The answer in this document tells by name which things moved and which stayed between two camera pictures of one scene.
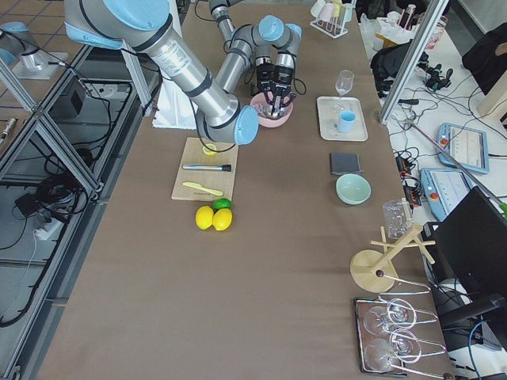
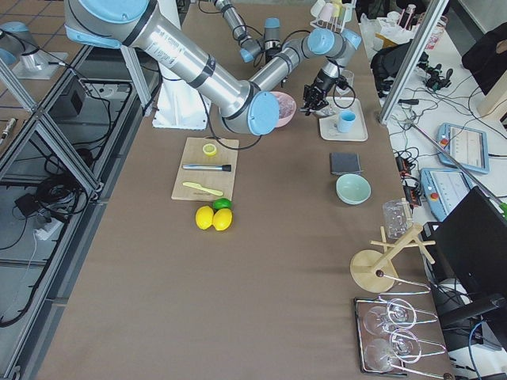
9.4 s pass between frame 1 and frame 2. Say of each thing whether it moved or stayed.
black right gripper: moved
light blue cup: stayed
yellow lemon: stayed
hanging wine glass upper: stayed
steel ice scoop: moved
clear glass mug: stayed
